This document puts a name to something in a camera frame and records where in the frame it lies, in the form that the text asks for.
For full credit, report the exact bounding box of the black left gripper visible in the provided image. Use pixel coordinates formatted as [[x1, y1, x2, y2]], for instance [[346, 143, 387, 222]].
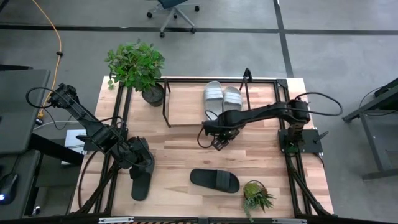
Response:
[[119, 136, 155, 181]]

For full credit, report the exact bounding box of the black slide sandal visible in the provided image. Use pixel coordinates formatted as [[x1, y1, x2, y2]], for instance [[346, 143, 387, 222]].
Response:
[[189, 168, 241, 194], [130, 161, 155, 202]]

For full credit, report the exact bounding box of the grey striped slide sandal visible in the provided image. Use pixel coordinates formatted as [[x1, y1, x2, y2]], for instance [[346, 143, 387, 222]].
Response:
[[223, 86, 243, 113], [203, 80, 224, 121]]

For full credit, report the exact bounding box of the small potted succulent plant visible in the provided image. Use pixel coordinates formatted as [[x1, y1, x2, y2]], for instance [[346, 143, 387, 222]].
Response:
[[242, 180, 276, 222]]

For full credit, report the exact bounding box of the white box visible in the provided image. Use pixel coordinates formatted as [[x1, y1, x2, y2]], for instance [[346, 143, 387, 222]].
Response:
[[64, 129, 90, 166]]

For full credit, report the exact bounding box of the large leafy potted plant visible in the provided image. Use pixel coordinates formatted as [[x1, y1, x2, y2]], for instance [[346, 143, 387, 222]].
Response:
[[104, 39, 166, 108]]

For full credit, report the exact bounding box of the dark side desk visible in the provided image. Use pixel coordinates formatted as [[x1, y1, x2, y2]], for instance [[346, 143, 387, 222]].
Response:
[[0, 65, 85, 218]]

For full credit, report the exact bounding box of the office swivel chair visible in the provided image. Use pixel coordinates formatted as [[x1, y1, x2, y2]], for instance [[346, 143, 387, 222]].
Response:
[[146, 0, 200, 39]]

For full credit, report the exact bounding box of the black computer mouse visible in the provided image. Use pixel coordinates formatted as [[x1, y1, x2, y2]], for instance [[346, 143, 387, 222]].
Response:
[[0, 173, 19, 205]]

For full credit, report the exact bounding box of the dark metal stand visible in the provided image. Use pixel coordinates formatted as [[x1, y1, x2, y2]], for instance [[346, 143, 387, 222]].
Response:
[[341, 77, 398, 181]]

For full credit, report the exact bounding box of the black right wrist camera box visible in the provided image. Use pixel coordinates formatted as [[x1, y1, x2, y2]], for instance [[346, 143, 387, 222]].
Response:
[[210, 136, 230, 152]]

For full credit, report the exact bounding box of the wooden shelf with black frame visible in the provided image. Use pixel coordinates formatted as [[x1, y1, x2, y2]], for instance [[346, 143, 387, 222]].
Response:
[[160, 77, 251, 130]]

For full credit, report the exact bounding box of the silver metal bracket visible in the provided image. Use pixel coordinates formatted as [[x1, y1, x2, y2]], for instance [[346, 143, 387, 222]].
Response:
[[272, 218, 307, 224], [98, 217, 134, 224]]

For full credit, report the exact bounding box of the black metal table frame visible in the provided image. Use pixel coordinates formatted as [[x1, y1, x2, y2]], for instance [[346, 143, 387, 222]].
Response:
[[70, 76, 335, 218]]

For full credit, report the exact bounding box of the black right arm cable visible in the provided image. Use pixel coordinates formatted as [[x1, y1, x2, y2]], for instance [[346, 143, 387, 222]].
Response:
[[294, 91, 344, 118]]

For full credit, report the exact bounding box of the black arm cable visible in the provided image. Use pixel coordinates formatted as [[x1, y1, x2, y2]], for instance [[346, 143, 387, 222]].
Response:
[[25, 86, 62, 110], [294, 91, 344, 118]]

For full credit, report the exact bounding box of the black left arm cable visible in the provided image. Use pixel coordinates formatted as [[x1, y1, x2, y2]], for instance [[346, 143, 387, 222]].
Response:
[[25, 86, 62, 110]]

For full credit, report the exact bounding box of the yellow cable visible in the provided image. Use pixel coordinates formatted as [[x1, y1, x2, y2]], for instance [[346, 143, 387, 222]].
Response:
[[30, 0, 63, 121]]

